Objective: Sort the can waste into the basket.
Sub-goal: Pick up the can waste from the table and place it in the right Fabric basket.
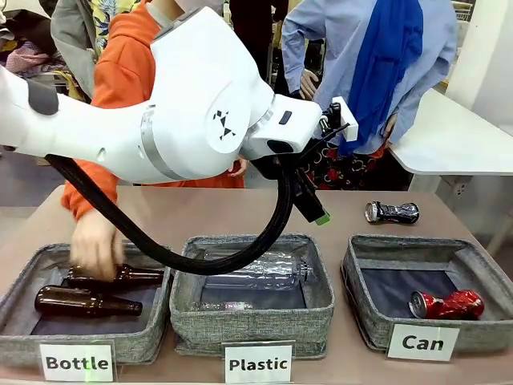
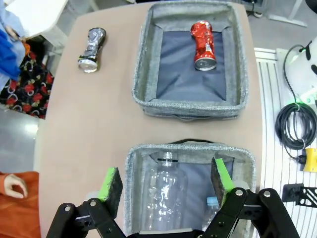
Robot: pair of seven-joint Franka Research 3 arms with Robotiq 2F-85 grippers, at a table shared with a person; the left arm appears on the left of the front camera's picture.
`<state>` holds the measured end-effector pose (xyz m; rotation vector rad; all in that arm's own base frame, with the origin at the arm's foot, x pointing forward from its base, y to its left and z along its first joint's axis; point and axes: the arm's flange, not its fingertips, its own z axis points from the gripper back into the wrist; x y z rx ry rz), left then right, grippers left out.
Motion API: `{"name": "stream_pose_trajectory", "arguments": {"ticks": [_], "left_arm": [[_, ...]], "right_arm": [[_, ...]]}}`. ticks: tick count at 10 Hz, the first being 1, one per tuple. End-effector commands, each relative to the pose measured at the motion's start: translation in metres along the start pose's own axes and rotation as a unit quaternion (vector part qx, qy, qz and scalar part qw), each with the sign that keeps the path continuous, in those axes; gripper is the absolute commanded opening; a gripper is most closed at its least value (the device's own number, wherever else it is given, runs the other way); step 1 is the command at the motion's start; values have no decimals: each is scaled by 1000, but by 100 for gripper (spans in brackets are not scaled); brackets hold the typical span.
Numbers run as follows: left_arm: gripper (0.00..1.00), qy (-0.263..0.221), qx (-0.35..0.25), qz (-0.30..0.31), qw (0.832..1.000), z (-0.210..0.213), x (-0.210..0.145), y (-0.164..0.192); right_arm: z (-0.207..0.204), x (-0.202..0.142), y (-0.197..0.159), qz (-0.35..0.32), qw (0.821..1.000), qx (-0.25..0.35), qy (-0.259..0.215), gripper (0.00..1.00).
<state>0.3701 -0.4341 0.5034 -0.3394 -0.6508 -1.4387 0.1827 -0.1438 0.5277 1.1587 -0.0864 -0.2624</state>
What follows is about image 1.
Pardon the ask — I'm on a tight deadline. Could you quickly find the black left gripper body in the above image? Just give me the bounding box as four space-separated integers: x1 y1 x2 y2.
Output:
256 154 321 221

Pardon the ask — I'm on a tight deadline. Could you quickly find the large clear plastic bottle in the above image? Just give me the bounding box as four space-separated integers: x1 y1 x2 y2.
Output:
203 250 318 290

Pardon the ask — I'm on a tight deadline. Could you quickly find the crushed red can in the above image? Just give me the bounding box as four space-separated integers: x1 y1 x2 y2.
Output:
408 289 485 321

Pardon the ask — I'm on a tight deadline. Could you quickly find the brown glass bottle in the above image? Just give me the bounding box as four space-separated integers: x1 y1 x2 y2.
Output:
66 262 166 290
34 285 143 318

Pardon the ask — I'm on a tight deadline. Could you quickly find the crushed black silver can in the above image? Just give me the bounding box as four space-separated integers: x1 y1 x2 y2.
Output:
364 201 421 225

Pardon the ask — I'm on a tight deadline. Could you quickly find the grey fabric basket can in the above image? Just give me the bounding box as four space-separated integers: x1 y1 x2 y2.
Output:
340 234 513 354

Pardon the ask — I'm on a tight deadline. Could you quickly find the grey fabric basket plastic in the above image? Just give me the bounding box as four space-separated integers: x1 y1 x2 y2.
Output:
170 233 337 359

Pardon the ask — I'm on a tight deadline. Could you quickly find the white sign reading Can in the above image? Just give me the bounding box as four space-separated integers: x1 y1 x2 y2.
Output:
387 323 461 362

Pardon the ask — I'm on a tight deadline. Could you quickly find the grey fabric basket bottle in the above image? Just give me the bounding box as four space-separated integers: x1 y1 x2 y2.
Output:
0 241 176 367

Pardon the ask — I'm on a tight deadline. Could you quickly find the person's left hand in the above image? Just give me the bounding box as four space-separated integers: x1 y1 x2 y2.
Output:
227 156 249 178

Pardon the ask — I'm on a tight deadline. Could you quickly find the person's right hand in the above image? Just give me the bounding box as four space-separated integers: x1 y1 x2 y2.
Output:
71 211 126 281

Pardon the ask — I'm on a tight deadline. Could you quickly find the black red floral skirt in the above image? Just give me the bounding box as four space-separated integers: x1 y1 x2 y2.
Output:
302 140 414 192

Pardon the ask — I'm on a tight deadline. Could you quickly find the mannequin hand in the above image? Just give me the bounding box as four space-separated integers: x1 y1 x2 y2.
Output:
299 69 320 101

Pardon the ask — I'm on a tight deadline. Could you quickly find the mannequin light blue shirt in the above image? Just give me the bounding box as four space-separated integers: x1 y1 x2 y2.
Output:
281 0 458 156

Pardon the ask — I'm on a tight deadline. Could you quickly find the person in black clothes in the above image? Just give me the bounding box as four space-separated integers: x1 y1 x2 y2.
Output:
230 0 290 97

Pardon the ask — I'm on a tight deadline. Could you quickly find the small crushed clear plastic bottle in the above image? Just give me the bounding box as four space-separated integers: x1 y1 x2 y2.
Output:
189 301 254 313

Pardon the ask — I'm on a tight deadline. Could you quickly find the white side table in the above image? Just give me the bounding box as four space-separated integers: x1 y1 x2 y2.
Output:
387 87 513 176

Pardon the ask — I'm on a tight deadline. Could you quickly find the blue scarf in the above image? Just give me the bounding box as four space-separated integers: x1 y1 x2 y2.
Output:
338 0 425 158

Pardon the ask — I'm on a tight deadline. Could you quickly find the white sign reading Plastic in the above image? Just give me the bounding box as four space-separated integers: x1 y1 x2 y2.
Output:
224 345 293 385

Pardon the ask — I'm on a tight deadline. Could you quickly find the person in orange hoodie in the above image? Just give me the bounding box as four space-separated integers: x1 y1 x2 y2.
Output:
59 0 246 222

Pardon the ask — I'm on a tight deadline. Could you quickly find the mannequin grey jacket floral shirt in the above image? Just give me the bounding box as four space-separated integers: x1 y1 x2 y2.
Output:
50 0 141 99

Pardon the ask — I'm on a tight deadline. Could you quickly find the pile of clothes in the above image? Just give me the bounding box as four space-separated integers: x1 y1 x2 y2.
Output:
0 7 67 77

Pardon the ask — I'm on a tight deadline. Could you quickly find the white sign reading Bottle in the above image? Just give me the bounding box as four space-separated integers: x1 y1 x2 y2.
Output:
39 343 115 382

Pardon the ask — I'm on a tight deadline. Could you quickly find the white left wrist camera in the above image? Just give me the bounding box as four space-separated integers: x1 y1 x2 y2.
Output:
319 95 359 142

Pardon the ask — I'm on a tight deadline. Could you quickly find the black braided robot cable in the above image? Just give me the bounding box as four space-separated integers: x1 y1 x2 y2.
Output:
46 154 296 277

